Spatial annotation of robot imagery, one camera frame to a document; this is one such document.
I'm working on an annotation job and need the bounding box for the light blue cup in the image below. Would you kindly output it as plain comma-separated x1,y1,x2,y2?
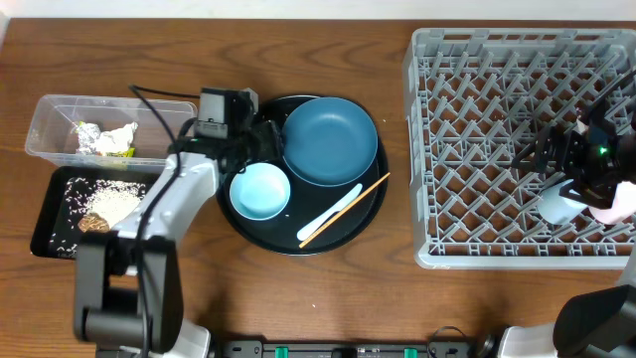
537,179,587,226

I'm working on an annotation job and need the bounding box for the grey dishwasher rack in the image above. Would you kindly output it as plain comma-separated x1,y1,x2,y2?
402,28,635,269

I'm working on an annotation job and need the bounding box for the wooden chopstick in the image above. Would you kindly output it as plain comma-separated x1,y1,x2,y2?
299,173,391,249

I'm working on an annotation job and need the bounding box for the pink cup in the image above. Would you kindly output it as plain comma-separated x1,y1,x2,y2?
589,182,636,225

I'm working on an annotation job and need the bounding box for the light blue bowl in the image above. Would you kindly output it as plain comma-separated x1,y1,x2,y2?
230,163,291,221

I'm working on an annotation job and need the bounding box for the light blue plastic knife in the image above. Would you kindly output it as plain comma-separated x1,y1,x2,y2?
296,183,363,242

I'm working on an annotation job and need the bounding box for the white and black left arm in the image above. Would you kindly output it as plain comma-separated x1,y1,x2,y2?
74,88,283,357

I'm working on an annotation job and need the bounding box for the brown cookie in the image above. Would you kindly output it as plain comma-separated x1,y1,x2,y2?
78,213,110,233

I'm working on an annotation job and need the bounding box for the spilled white rice pile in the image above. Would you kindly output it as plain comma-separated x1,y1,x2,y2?
48,177,148,260

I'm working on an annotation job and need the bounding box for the dark blue plate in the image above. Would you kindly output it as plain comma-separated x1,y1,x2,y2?
282,97,380,187

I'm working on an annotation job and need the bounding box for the foil snack wrapper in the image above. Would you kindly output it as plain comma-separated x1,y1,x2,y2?
75,121,102,156

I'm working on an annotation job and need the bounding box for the round black tray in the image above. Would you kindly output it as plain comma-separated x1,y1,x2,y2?
216,95,388,255

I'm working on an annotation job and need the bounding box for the clear plastic bin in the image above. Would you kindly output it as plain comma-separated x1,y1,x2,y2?
25,94,170,173

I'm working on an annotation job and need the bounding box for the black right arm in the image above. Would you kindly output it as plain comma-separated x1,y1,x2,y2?
493,70,635,357

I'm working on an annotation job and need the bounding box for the black rectangular tray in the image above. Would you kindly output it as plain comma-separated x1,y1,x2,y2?
30,166,158,260

